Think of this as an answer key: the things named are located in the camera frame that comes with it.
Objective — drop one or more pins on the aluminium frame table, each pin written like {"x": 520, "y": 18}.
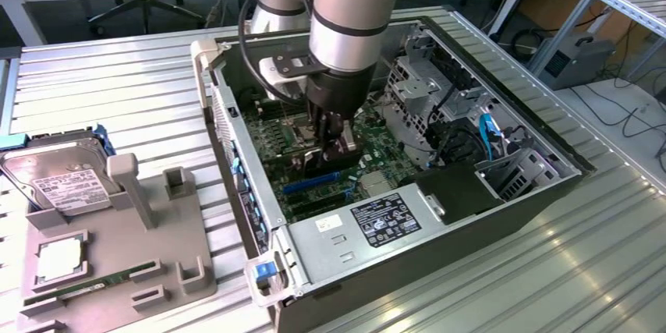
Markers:
{"x": 640, "y": 1}

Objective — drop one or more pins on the grey parts rack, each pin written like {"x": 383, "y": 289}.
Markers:
{"x": 104, "y": 247}

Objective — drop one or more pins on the open black PC case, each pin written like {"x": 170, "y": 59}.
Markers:
{"x": 417, "y": 263}

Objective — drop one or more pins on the thin locking lever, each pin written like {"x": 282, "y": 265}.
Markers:
{"x": 287, "y": 112}

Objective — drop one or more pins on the silver chipset heatsink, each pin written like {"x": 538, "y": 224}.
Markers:
{"x": 377, "y": 183}

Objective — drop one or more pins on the blue case latch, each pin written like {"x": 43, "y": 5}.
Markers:
{"x": 265, "y": 271}

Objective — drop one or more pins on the green RAM stick in board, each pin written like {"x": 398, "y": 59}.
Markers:
{"x": 291, "y": 159}

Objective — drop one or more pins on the silver disk bay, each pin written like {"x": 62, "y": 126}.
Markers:
{"x": 513, "y": 177}

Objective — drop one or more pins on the silver drive cage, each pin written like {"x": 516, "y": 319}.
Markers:
{"x": 411, "y": 87}

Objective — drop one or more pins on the silver power supply with label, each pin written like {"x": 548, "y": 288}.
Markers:
{"x": 333, "y": 255}

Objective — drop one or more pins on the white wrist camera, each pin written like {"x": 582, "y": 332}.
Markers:
{"x": 281, "y": 83}

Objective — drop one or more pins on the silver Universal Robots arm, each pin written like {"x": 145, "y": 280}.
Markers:
{"x": 349, "y": 5}

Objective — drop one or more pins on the black expansion slot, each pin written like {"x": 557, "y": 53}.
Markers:
{"x": 318, "y": 197}
{"x": 322, "y": 208}

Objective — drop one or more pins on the green RAM stick on rack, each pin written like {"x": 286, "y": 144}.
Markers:
{"x": 94, "y": 283}

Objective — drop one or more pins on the CPU socket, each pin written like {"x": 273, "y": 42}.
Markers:
{"x": 298, "y": 132}

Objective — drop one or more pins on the silver CPU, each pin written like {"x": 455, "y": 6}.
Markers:
{"x": 59, "y": 261}

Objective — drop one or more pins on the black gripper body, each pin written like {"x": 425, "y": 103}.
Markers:
{"x": 338, "y": 91}

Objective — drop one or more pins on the black plastic shroud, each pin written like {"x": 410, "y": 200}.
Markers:
{"x": 458, "y": 192}

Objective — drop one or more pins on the green motherboard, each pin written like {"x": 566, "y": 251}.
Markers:
{"x": 385, "y": 146}

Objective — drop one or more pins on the blue expansion slot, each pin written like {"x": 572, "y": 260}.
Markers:
{"x": 313, "y": 181}

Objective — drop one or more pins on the silver hard disk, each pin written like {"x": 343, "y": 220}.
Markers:
{"x": 58, "y": 177}

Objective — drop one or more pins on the black RAM slot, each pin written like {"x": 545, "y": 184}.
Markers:
{"x": 275, "y": 112}
{"x": 261, "y": 103}

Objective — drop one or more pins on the blue disk carrier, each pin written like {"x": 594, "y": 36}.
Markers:
{"x": 11, "y": 142}

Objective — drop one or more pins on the black graphics card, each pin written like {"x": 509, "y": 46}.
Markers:
{"x": 333, "y": 167}

